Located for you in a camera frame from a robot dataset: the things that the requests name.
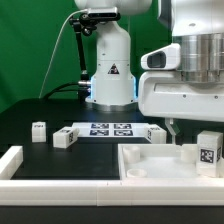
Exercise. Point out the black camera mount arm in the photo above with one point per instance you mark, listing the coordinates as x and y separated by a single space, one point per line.
82 26

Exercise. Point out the white U-shaped fence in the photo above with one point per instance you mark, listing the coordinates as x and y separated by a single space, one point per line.
121 192

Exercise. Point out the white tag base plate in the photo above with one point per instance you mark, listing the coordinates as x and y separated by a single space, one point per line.
88 129

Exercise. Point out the grey camera on mount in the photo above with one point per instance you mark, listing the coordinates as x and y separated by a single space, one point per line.
101 14

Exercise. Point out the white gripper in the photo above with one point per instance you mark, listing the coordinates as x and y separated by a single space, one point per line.
162 93

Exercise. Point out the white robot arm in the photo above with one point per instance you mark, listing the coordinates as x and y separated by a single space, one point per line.
183 80

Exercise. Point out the white square tabletop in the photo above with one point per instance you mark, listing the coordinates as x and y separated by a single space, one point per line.
159 161

